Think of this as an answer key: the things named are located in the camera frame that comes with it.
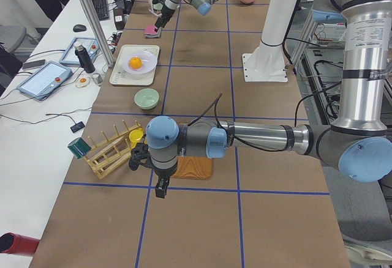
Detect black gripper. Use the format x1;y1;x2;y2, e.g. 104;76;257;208
151;156;178;198
154;5;176;29

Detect white round plate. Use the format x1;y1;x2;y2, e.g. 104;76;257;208
122;51;157;75

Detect orange fruit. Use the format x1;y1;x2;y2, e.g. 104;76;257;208
128;56;143;70

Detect cream bear tray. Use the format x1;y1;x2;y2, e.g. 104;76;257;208
110;45;160;86

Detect pink cloth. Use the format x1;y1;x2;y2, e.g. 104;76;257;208
145;25;160;35

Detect grey cloth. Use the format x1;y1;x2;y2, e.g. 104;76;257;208
144;33;161;39

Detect green cup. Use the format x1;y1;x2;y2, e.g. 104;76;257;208
153;0;163;10

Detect wooden cutting board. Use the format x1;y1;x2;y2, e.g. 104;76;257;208
173;124;213;180

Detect yellow cup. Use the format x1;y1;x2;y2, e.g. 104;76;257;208
129;128;144;144

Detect black keyboard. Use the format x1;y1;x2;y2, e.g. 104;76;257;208
91;0;110;21

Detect wooden dish rack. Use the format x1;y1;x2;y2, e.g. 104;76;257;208
83;121;144;179

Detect green bowl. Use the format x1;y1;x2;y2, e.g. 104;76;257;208
134;88;159;110

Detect black computer mouse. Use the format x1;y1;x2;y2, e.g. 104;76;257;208
72;24;87;32

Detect black bottle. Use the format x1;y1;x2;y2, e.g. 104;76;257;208
73;41;96;73

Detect small metal tin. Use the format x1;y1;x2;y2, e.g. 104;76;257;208
91;73;103;86

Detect dark green mug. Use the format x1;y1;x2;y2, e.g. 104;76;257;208
67;137;91;159

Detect upper teach pendant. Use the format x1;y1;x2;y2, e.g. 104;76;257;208
59;37;100;67

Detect teach pendant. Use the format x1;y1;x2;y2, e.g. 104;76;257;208
59;37;100;67
17;61;73;100

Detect lower teach pendant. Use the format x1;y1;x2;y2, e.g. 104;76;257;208
17;61;73;100

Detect red cylinder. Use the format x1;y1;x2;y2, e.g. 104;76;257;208
1;233;40;256

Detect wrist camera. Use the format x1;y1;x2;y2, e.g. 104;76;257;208
129;143;152;171

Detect aluminium frame post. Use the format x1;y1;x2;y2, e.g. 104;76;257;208
79;0;115;68

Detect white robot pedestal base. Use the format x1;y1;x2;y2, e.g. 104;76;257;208
242;0;297;82

